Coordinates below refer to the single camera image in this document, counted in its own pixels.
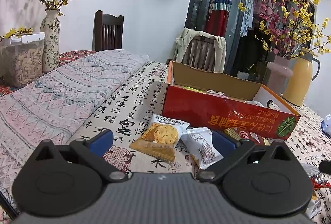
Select orange white cookie snack packet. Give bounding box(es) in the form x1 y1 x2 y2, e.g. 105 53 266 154
129 114 190 162

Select red blue hanging garment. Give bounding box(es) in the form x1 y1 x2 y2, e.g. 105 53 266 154
208 0 232 36

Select wooden slat chair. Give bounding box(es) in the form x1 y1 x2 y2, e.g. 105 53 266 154
181 34 219 71

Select pale blue white bag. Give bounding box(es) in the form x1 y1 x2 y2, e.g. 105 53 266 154
321 114 331 137

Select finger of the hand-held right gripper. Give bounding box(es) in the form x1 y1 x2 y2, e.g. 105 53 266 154
319 160 331 173

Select yellow thermos jug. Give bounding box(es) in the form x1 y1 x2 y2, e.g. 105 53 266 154
283 47 321 107

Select dark glass door frame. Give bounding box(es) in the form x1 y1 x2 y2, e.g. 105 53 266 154
184 0 317 77

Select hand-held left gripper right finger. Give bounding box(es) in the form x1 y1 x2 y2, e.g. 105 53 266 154
195 130 295 183

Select chair draped with beige jacket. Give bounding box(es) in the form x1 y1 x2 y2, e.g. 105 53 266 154
172 28 227 72

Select gold striped snack packet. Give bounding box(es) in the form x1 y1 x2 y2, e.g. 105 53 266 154
224 127 242 137

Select yellow flower sprig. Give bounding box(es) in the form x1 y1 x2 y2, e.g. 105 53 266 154
0 28 34 42

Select red silver snack packet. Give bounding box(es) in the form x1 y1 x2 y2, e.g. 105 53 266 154
239 130 272 146

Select dark wooden chair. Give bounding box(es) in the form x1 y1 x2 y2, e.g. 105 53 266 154
92 10 125 52

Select floral ceramic vase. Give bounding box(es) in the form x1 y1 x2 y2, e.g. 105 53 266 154
40 8 60 73

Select pink vase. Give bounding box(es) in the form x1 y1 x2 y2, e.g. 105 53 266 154
266 55 294 97

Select clear seed container white lid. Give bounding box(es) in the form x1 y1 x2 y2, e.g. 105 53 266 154
0 32 46 87

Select red cardboard box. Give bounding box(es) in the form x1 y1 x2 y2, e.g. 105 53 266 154
162 60 301 140

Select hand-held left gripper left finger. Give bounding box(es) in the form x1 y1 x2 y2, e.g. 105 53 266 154
34 129 130 184

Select folded pastel patterned cloth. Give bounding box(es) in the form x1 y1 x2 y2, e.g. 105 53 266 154
0 50 150 211

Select large pink yellow blossom branches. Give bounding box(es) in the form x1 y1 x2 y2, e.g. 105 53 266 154
238 0 331 60

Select light blue hanging clothes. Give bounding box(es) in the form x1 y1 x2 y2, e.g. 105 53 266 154
231 0 255 37

